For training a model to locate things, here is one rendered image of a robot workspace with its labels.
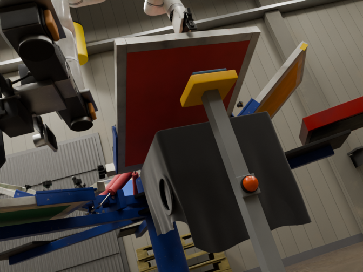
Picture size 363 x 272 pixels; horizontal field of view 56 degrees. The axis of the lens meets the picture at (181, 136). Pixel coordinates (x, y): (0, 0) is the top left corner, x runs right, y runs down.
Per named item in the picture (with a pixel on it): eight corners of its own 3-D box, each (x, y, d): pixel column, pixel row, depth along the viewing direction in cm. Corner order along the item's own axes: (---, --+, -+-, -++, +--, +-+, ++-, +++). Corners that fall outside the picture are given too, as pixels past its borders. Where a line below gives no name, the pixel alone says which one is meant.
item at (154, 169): (209, 230, 107) (177, 128, 119) (184, 238, 105) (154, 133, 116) (178, 246, 148) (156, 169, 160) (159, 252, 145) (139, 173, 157)
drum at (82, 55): (92, 64, 604) (85, 33, 627) (87, 49, 564) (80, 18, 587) (67, 69, 598) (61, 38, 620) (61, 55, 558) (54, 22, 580)
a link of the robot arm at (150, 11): (144, -13, 139) (141, 8, 146) (151, 1, 133) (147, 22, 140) (178, -10, 145) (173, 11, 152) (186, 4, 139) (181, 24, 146)
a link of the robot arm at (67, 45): (49, 60, 119) (42, 23, 124) (57, 79, 131) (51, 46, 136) (77, 55, 121) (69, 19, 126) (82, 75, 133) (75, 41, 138)
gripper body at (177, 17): (167, 25, 142) (175, 41, 135) (170, 2, 134) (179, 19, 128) (184, 24, 144) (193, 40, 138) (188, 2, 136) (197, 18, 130)
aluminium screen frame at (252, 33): (261, 31, 136) (256, 26, 138) (116, 45, 118) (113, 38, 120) (219, 151, 196) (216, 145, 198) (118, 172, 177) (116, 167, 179)
